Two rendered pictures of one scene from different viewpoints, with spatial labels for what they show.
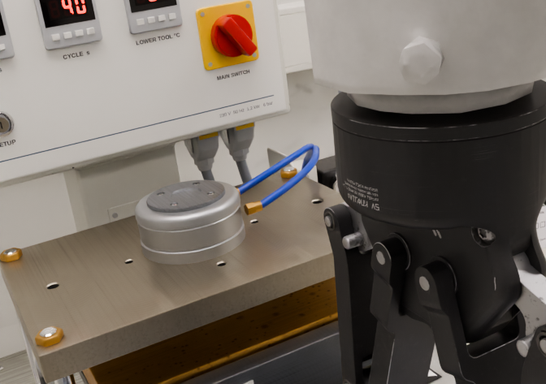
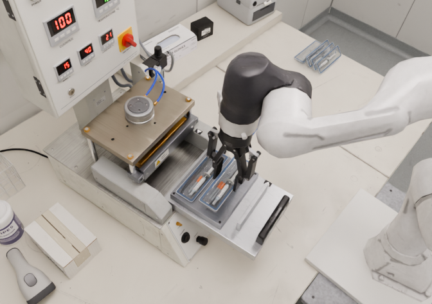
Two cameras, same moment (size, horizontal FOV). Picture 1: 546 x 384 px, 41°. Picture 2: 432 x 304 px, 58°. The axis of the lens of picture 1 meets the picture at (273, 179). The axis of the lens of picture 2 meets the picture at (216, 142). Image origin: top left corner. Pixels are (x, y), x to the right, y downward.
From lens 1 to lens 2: 0.70 m
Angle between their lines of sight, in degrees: 42
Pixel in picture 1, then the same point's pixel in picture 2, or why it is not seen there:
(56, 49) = (83, 64)
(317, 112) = not seen: hidden behind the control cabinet
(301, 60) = not seen: outside the picture
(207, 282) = (155, 130)
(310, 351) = (178, 137)
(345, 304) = (210, 145)
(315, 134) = not seen: hidden behind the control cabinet
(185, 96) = (115, 62)
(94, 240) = (108, 118)
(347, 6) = (233, 128)
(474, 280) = (242, 150)
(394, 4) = (241, 130)
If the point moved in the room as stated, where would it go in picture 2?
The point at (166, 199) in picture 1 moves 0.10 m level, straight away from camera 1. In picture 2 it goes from (134, 108) to (114, 87)
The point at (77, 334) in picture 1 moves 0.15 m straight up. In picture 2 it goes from (136, 153) to (129, 114)
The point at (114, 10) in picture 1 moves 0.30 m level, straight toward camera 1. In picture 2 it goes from (96, 45) to (169, 114)
